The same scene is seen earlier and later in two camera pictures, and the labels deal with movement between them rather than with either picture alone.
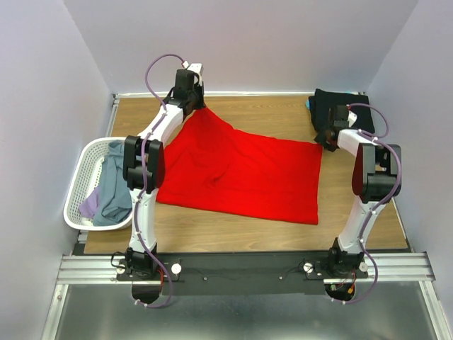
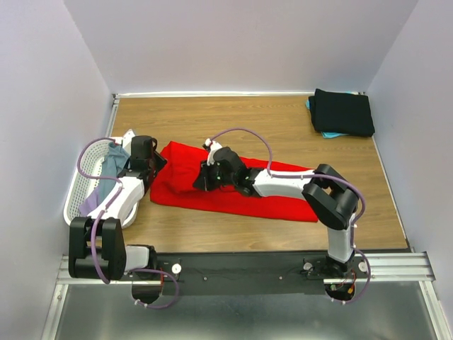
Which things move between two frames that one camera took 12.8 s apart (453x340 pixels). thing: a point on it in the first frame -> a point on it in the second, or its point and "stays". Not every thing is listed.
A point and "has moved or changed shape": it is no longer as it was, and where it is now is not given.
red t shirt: (210, 163) has moved or changed shape
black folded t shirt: (323, 100) stays
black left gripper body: (196, 97) -> (157, 163)
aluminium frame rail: (100, 269) stays
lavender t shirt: (90, 205) stays
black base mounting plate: (241, 273) stays
